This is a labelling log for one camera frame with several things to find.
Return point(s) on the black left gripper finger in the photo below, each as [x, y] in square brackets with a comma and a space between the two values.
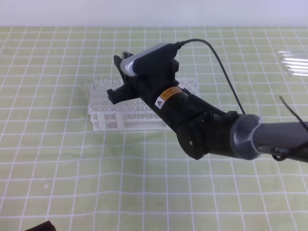
[42, 223]

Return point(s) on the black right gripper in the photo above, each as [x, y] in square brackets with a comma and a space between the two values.
[154, 87]

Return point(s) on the clear glass test tube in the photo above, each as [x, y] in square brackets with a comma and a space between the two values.
[125, 54]

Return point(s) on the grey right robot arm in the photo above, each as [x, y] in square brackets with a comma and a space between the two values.
[201, 128]

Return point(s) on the clear tubes in rack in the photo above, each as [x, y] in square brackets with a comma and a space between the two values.
[96, 93]

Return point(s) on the white plastic test tube rack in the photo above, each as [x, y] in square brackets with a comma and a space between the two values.
[130, 115]

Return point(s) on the green checkered tablecloth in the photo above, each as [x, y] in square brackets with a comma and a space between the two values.
[54, 167]

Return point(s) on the clear glass tube pile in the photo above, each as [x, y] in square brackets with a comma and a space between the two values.
[294, 62]

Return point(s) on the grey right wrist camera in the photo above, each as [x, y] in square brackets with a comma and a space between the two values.
[149, 59]

